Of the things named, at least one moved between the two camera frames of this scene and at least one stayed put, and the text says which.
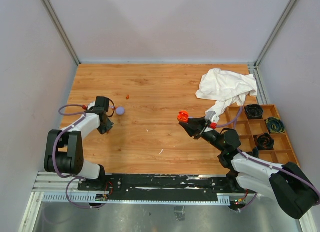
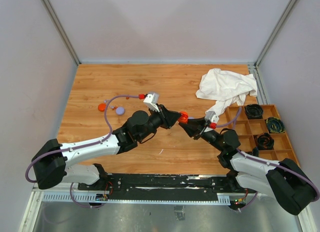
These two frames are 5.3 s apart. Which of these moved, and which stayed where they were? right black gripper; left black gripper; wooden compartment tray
Moved: left black gripper
Stayed: wooden compartment tray; right black gripper
